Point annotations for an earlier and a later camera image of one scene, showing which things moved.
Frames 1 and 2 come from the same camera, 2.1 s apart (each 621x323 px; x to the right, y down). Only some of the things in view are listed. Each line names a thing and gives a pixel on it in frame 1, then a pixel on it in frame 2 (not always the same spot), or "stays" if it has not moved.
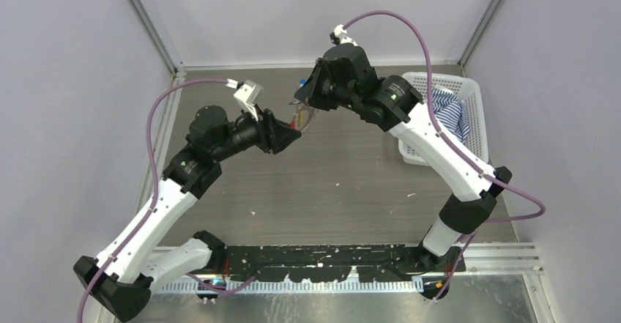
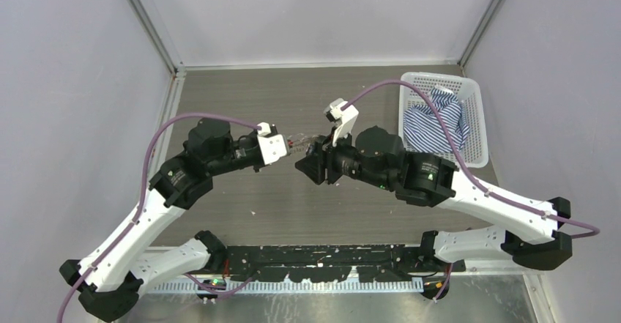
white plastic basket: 469,93 stays
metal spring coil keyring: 302,116 → 300,141
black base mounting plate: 327,263 stays
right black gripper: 309,91 → 313,165
